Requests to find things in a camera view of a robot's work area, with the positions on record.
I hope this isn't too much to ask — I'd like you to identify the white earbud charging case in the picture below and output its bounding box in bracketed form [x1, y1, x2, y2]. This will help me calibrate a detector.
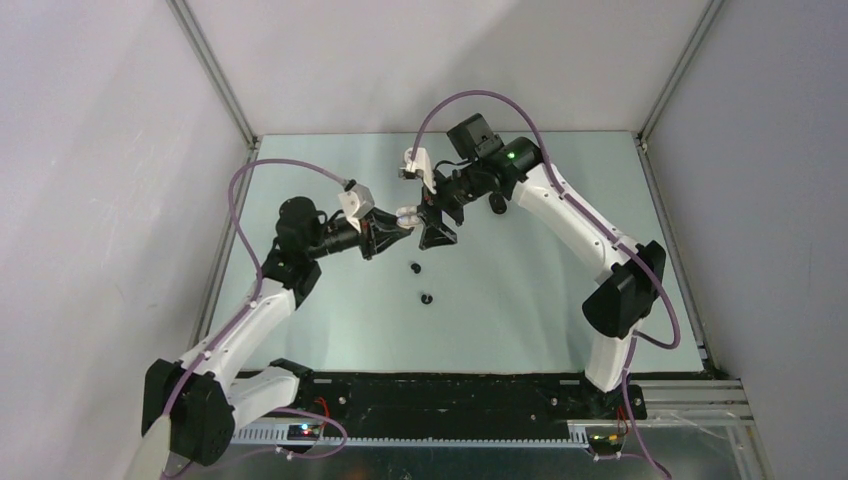
[395, 205, 422, 230]

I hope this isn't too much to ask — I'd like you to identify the left aluminium corner post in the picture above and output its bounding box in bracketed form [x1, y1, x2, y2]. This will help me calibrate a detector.
[166, 0, 258, 150]

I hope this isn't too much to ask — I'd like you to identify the right aluminium corner post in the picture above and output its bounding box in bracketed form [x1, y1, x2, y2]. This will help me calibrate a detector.
[636, 0, 726, 144]

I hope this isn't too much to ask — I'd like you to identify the left controller board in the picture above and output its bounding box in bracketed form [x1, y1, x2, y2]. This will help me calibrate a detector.
[287, 424, 322, 442]

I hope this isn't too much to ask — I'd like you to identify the grey slotted cable duct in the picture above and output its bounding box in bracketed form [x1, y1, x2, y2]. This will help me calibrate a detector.
[231, 422, 589, 449]

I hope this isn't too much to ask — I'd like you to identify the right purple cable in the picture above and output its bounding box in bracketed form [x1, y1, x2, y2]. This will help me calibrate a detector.
[410, 90, 682, 480]

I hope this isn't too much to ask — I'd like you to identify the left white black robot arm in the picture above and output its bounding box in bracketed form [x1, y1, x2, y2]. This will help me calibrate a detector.
[127, 187, 421, 479]

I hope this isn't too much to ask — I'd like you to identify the controller board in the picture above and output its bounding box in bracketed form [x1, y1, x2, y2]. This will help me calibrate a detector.
[588, 433, 627, 457]
[287, 424, 322, 442]

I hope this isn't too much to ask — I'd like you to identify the black earbud charging case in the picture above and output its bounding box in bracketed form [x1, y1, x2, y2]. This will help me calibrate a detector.
[488, 192, 508, 215]

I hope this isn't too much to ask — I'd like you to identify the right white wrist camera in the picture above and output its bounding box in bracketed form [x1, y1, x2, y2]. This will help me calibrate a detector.
[399, 147, 437, 194]

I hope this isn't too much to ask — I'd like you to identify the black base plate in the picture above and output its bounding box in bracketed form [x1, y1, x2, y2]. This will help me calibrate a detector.
[252, 372, 648, 442]

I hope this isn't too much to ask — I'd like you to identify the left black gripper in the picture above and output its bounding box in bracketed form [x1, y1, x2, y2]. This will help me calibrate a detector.
[306, 207, 410, 261]

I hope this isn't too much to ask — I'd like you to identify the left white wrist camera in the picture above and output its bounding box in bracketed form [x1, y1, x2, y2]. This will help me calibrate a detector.
[338, 183, 375, 233]

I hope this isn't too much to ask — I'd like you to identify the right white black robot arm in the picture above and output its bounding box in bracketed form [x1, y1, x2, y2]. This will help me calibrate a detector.
[402, 114, 666, 418]

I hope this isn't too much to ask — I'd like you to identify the aluminium corner post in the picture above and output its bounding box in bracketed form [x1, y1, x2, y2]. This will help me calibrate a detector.
[636, 0, 726, 144]
[166, 0, 258, 150]

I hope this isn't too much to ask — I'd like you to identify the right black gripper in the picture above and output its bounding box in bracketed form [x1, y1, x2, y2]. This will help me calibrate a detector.
[416, 162, 486, 251]

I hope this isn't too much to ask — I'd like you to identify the right controller board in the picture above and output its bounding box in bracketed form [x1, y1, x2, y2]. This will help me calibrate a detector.
[588, 433, 627, 457]

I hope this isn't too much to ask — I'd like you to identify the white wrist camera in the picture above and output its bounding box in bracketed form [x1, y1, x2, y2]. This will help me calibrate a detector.
[399, 147, 437, 194]
[338, 183, 375, 233]

